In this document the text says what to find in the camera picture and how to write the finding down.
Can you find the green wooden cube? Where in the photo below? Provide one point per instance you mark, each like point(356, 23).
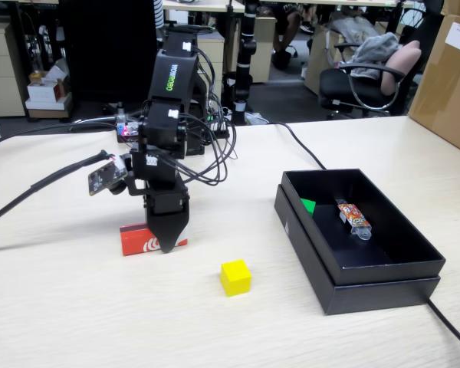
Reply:
point(308, 206)

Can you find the controller board with red light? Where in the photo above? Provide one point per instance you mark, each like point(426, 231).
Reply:
point(124, 130)

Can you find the white carton with red side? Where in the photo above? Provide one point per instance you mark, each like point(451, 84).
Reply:
point(42, 92)

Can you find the beige cabinet with keyhole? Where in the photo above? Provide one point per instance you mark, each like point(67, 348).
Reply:
point(218, 46)

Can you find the black cardboard box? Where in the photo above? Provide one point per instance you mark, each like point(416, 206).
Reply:
point(329, 230)

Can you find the black pole with white bands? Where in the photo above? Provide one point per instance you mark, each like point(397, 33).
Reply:
point(245, 46)

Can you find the black open box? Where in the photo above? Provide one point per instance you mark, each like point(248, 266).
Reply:
point(383, 297)

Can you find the grey cloth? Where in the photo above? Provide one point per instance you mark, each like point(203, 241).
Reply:
point(375, 50)

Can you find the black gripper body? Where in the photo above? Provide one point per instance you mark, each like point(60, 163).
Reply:
point(161, 184)

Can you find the yellow wooden cube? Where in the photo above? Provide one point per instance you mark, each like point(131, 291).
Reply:
point(235, 280)

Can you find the orange box with white logo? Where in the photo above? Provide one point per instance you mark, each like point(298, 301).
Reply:
point(132, 241)

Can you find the large brown cardboard box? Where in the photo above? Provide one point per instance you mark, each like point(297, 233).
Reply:
point(444, 96)

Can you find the striped white tube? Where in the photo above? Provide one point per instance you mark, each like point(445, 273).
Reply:
point(159, 15)

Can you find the beige drawer cabinet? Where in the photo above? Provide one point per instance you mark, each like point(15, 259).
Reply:
point(4, 69)

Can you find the seated person's legs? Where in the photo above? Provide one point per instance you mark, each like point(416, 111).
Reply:
point(287, 34)

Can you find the flat white brown box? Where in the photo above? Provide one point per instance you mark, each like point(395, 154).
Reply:
point(46, 111)

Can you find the beige desk side cabinet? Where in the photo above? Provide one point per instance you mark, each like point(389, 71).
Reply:
point(266, 50)

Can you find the pink cushion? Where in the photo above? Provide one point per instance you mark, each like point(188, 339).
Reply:
point(400, 65)

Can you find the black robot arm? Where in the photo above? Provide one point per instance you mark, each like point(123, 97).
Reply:
point(172, 69)

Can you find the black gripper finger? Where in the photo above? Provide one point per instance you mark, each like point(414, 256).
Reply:
point(166, 230)

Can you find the colourful printed usb stick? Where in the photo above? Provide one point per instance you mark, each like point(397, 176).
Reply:
point(352, 214)

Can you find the black office chair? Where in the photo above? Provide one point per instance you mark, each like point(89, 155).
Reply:
point(333, 82)

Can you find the large black monitor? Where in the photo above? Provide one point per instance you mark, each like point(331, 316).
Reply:
point(111, 50)

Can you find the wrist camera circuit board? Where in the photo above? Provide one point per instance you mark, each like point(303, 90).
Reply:
point(103, 178)

